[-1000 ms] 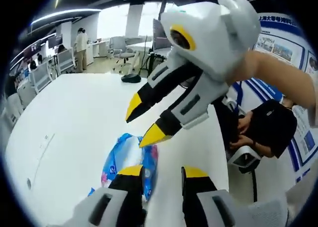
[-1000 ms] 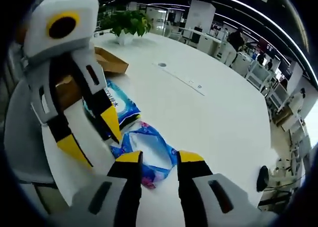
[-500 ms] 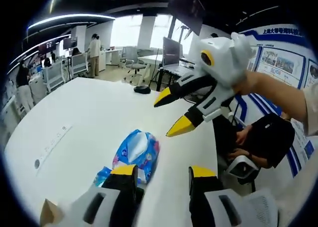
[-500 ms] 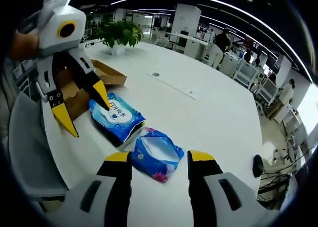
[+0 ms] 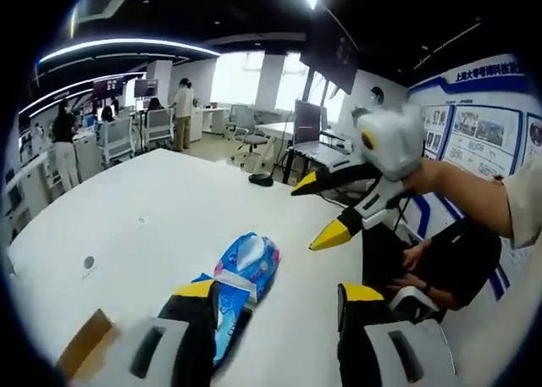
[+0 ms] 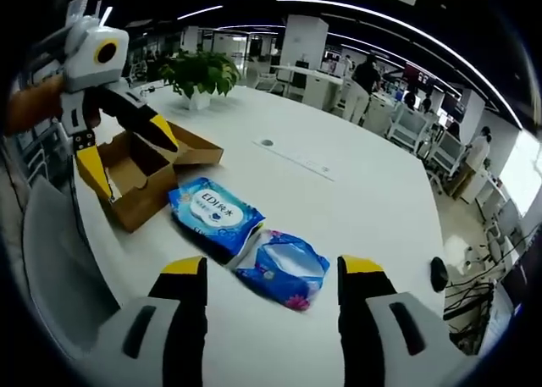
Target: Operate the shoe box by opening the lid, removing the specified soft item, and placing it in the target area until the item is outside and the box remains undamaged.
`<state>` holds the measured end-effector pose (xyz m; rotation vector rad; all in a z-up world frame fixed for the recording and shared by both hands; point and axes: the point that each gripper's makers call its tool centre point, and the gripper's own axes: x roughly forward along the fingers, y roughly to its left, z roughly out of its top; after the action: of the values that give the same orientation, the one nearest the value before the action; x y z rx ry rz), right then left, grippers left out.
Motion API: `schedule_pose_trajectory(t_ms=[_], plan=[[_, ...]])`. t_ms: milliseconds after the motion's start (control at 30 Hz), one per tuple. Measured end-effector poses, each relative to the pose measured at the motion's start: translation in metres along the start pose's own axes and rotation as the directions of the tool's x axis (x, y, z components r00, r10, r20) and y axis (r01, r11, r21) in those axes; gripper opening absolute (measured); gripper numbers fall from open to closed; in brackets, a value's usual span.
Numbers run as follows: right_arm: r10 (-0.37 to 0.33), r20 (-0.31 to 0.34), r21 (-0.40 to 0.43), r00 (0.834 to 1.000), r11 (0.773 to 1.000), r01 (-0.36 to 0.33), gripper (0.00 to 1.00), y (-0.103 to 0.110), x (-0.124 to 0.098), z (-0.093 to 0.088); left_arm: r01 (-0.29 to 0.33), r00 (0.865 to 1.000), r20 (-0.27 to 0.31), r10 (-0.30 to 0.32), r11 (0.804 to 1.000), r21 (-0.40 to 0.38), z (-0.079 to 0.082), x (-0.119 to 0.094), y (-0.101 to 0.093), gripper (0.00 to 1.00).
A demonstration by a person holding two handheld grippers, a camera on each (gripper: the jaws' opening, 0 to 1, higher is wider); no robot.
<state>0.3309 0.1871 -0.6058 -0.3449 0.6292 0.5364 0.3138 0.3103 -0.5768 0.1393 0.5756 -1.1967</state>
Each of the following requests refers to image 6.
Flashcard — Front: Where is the grey metal storage shelf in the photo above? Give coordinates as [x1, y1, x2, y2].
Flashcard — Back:
[8, 43, 86, 185]

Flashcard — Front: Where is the green potted plant white pot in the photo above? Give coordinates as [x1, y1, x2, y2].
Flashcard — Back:
[158, 50, 241, 111]

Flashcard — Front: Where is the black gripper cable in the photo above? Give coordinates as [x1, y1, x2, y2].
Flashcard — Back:
[67, 149, 86, 235]

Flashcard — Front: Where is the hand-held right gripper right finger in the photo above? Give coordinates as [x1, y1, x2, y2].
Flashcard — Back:
[337, 254, 452, 387]

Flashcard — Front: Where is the blue wet wipes pack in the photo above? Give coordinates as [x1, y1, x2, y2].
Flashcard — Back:
[168, 176, 267, 265]

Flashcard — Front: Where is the bundle of black cables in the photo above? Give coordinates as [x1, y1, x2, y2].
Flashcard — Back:
[442, 272, 509, 354]

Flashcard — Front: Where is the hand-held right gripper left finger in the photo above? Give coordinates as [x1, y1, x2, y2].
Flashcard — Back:
[80, 255, 208, 387]

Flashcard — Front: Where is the white table socket panel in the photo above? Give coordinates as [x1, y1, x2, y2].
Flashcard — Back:
[252, 137, 338, 181]

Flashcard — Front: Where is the long ceiling light strip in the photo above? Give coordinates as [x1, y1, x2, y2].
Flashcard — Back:
[274, 0, 524, 130]

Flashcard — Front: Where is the black computer mouse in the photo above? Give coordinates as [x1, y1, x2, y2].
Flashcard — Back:
[430, 256, 449, 294]

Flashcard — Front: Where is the person's left hand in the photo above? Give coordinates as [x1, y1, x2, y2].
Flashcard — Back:
[33, 73, 65, 130]

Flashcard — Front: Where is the brown cardboard shoe box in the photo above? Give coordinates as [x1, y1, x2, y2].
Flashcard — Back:
[75, 119, 224, 235]

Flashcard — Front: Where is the blue flowered tissue pack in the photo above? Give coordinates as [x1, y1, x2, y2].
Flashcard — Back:
[235, 229, 331, 312]

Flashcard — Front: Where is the short ceiling light strip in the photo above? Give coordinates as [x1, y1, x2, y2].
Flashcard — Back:
[176, 4, 224, 21]

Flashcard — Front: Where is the white office chair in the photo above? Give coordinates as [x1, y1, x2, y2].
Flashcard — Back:
[423, 130, 462, 180]
[387, 105, 429, 151]

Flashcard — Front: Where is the white office desk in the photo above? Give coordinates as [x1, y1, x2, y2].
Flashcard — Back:
[270, 64, 344, 108]

